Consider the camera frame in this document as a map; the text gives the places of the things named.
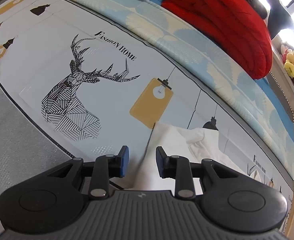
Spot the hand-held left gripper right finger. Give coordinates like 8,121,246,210
156,146,234,200

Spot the white shirt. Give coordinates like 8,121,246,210
131,122,265,196

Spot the printed bed sheet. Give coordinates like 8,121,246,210
0,0,294,240

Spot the dark blue shark plush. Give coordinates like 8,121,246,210
266,0,294,40

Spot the yellow plush toy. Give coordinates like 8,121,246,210
282,50,294,79

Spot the light blue patterned quilt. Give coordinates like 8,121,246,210
37,0,294,181

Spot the red folded blanket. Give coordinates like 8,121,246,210
161,0,273,80

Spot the window sill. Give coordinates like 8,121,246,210
268,37,294,122

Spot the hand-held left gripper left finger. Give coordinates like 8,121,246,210
47,145,130,200

